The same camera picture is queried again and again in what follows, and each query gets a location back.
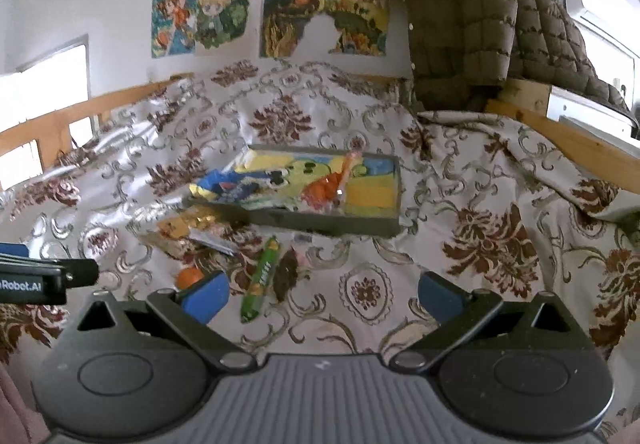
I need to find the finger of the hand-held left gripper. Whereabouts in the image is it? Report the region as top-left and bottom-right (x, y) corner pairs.
(0, 244), (99, 286)

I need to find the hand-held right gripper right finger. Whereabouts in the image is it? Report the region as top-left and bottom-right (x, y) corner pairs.
(390, 271), (593, 370)

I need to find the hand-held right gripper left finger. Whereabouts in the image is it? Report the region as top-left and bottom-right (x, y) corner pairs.
(55, 271), (257, 370)

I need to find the small orange ball snack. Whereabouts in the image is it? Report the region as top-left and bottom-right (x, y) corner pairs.
(176, 267), (206, 290)

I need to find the green stick snack packet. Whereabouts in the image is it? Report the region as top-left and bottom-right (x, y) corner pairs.
(240, 235), (281, 325)

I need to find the yellow snack packet with code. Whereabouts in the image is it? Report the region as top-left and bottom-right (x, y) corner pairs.
(195, 207), (236, 231)

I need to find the yellow snack packet with face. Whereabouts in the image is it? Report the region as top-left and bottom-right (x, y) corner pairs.
(157, 214), (201, 240)

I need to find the dark brown snack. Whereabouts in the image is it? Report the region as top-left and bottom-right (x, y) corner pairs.
(272, 247), (308, 302)

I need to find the grey tray with cartoon picture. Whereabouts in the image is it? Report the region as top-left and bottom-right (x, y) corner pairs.
(182, 143), (403, 238)

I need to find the dark blue snack packet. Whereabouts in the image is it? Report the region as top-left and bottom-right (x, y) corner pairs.
(192, 168), (251, 202)

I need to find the white green snack packet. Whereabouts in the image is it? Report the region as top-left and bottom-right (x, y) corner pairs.
(235, 177), (313, 217)

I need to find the clear orange snack packet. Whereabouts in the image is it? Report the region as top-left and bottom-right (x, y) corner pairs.
(300, 149), (363, 215)

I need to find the pink fleece clothing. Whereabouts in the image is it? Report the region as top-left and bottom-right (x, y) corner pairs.
(0, 359), (51, 444)

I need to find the floral printed blanket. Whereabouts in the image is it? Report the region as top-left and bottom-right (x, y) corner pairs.
(0, 59), (640, 375)

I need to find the window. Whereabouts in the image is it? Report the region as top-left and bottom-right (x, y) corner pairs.
(0, 37), (93, 190)

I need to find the wooden bed board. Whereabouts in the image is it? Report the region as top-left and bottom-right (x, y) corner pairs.
(482, 79), (640, 195)

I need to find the olive quilted jacket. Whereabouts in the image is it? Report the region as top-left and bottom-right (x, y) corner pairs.
(402, 0), (640, 125)

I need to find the white air conditioner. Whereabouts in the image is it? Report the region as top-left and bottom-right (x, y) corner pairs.
(562, 0), (640, 58)

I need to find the wooden slatted bed rail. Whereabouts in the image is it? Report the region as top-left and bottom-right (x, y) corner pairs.
(0, 74), (196, 175)

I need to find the mermaid figure wall poster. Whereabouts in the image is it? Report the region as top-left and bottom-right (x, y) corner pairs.
(151, 0), (201, 59)

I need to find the blonde figure wall poster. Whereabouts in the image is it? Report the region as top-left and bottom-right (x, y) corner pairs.
(195, 0), (251, 52)

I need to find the swirling landscape wall poster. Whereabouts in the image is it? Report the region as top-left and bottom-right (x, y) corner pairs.
(260, 0), (391, 58)

